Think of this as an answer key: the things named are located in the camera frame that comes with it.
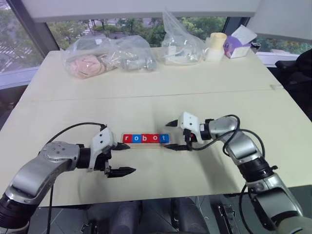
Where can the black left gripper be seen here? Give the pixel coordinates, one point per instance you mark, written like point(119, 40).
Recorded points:
point(101, 163)

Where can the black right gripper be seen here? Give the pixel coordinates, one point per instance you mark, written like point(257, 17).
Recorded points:
point(188, 137)

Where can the blue letter tile t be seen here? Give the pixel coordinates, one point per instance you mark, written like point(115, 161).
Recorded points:
point(163, 138)

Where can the red letter tile o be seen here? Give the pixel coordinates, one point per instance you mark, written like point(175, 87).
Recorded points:
point(154, 138)

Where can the row of letter blocks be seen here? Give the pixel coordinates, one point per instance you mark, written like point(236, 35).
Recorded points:
point(146, 145)

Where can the red letter tile b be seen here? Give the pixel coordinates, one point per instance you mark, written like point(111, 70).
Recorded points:
point(145, 138)

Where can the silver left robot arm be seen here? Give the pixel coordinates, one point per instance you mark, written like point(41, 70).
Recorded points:
point(56, 156)

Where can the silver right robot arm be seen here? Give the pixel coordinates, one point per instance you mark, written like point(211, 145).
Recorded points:
point(243, 148)

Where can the red letter tile r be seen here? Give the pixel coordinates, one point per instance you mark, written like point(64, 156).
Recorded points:
point(127, 138)

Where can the blue letter tile o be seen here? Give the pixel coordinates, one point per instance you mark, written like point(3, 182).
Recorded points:
point(136, 138)

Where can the clear bag with grey cylinder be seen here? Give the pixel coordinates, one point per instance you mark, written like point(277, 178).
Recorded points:
point(136, 46)

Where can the pink plush cloth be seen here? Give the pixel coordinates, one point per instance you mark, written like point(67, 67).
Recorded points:
point(85, 67)

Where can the tall clear plastic bag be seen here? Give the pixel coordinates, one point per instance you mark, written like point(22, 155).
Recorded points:
point(182, 36)

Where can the cream cylindrical cup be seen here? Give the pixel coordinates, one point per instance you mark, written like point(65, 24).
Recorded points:
point(218, 41)

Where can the purple tissue box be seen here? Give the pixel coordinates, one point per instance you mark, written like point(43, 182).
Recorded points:
point(237, 50)

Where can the dark lidded jar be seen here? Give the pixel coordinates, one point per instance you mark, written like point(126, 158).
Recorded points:
point(255, 46)

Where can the clear bag with pink cloth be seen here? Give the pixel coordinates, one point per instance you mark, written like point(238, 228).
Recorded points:
point(80, 47)

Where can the white tissue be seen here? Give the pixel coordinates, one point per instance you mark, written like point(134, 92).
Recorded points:
point(243, 34)

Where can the dark chair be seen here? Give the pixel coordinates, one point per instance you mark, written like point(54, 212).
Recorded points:
point(297, 78)

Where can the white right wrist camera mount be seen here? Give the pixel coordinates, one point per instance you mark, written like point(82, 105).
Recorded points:
point(190, 122)

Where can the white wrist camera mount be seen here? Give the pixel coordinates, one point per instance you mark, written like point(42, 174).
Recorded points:
point(190, 122)
point(102, 141)

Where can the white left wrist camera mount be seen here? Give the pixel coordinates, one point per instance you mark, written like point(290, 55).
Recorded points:
point(102, 141)

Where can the black metal bracket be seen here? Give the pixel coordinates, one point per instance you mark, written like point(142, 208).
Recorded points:
point(226, 217)
point(89, 228)

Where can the dark window frame post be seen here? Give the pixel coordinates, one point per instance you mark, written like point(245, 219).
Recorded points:
point(31, 24)
point(228, 24)

